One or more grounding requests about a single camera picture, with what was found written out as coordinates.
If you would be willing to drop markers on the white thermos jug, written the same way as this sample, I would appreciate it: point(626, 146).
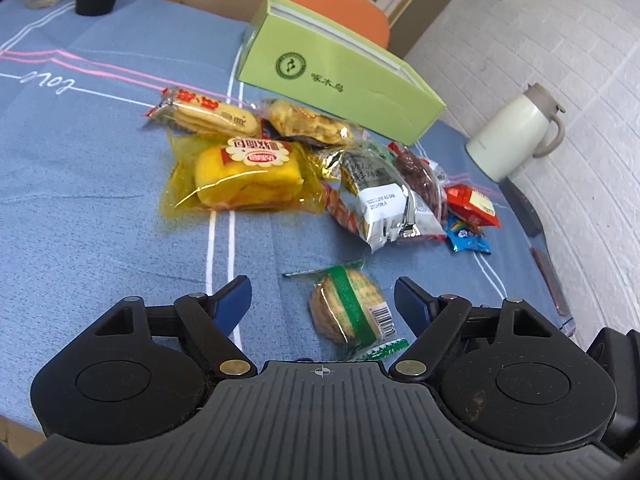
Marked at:
point(515, 130)

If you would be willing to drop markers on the red striped snack packet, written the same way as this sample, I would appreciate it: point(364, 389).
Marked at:
point(342, 212)

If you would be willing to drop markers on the green-wrapped round biscuit packet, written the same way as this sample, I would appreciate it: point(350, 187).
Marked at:
point(345, 305)

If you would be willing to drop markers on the red rice cracker packet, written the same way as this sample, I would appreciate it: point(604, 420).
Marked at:
point(210, 112)

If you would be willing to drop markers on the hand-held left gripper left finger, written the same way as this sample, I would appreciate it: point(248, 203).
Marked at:
point(234, 305)

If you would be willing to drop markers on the yellow cake packet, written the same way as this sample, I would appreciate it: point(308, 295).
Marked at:
point(245, 180)

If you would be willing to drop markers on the small blue candy packet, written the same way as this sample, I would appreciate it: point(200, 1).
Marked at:
point(467, 237)

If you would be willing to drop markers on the blue tablecloth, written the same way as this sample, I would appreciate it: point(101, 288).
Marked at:
point(90, 170)

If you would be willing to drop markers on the red dates packet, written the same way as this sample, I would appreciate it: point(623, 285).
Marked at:
point(421, 180)

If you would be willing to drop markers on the light green cardboard box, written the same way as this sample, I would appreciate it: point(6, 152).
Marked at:
point(330, 75)

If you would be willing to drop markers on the silver foil snack packet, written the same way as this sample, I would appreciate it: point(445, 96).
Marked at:
point(380, 200)

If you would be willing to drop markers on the small red snack packet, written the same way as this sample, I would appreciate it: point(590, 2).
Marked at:
point(472, 205)

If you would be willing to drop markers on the golden biscuit packet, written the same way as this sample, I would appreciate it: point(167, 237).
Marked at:
point(305, 122)

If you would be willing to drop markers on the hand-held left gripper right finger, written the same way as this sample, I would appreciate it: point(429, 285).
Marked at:
point(414, 306)

